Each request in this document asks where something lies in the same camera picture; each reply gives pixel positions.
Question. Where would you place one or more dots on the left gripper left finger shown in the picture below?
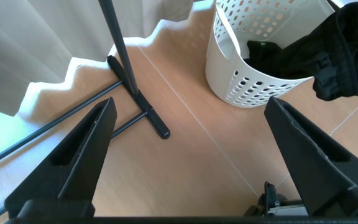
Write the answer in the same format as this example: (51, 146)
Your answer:
(45, 186)

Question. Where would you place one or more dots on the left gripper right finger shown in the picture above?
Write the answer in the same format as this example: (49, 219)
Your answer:
(328, 186)

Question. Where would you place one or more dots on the black garment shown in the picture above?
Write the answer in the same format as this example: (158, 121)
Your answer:
(337, 56)

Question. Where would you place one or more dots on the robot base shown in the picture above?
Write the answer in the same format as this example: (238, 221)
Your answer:
(270, 199)

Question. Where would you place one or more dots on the white laundry basket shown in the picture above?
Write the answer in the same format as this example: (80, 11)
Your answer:
(219, 74)

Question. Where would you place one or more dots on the black clothes rack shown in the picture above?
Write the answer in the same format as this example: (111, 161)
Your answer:
(120, 46)

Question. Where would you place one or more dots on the beige curtain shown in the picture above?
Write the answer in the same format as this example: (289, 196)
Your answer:
(42, 37)

